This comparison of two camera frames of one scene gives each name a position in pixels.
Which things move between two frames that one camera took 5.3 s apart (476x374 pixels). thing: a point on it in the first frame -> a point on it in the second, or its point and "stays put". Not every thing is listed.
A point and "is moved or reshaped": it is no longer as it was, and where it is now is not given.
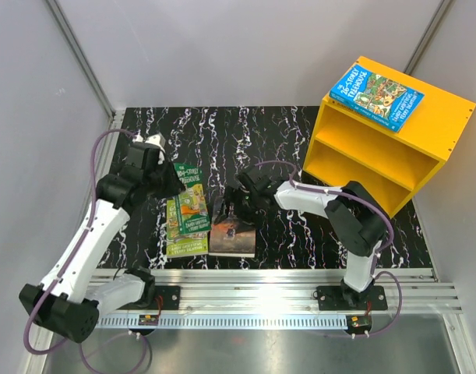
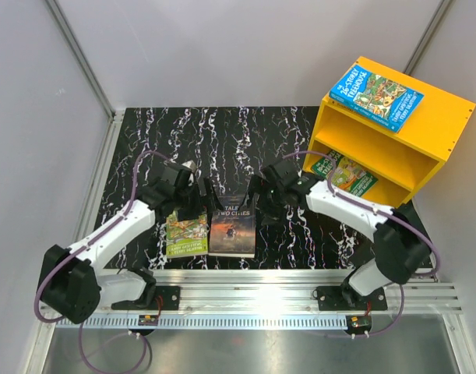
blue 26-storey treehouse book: [376, 97] stays put
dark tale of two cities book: [224, 241] stays put
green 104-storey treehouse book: [192, 203] is moved or reshaped
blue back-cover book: [392, 107] stays put
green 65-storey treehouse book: [183, 245] stays put
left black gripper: [175, 186] -> [198, 209]
